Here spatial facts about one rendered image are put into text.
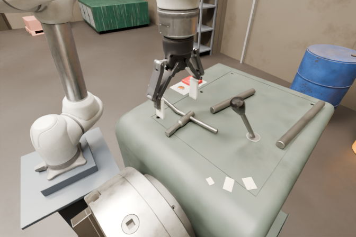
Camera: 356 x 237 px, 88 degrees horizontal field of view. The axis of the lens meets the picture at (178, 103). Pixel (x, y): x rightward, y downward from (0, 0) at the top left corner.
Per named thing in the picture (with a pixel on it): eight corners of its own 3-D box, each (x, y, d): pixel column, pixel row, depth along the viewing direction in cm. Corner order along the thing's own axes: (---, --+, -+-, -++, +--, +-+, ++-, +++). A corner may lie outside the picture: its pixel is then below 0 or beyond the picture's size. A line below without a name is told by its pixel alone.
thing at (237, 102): (234, 108, 44) (238, 91, 42) (246, 114, 43) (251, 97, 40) (224, 115, 42) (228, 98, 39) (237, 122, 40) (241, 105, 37)
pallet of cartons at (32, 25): (67, 24, 647) (60, 2, 607) (72, 30, 586) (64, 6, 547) (26, 29, 593) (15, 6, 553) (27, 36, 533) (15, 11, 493)
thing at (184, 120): (170, 138, 50) (195, 117, 57) (169, 133, 49) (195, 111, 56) (163, 135, 51) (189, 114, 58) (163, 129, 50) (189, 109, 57)
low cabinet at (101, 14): (150, 26, 621) (148, 1, 576) (97, 35, 543) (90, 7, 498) (128, 16, 750) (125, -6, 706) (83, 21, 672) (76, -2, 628)
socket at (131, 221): (134, 214, 39) (133, 210, 37) (142, 229, 37) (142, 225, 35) (119, 225, 37) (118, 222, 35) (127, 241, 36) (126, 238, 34)
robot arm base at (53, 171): (35, 159, 99) (30, 152, 96) (80, 141, 109) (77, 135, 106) (37, 186, 87) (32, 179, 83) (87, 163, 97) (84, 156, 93)
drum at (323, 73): (335, 112, 257) (374, 52, 205) (320, 131, 226) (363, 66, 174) (292, 94, 291) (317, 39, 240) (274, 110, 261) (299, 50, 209)
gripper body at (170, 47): (179, 27, 48) (179, 61, 53) (153, 34, 43) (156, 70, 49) (202, 33, 44) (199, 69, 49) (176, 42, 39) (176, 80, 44)
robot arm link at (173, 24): (148, 7, 40) (150, 35, 44) (177, 12, 35) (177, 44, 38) (178, 2, 45) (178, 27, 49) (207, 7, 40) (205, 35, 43)
